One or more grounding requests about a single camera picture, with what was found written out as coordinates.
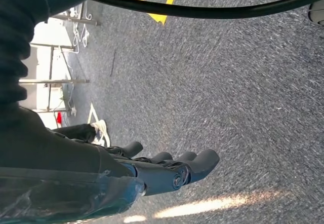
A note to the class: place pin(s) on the person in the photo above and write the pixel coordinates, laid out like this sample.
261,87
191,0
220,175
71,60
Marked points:
75,132

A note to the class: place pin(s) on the metal frame desk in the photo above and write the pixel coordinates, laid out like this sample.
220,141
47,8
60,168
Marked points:
50,80

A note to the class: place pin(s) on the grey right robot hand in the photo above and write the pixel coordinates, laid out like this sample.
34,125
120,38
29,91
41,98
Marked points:
75,175

